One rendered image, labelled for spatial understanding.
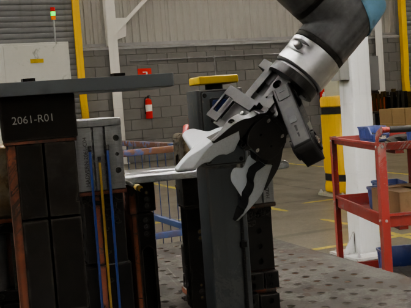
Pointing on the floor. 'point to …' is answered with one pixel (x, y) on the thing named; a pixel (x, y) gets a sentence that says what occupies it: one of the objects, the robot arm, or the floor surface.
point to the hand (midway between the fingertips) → (209, 200)
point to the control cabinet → (35, 60)
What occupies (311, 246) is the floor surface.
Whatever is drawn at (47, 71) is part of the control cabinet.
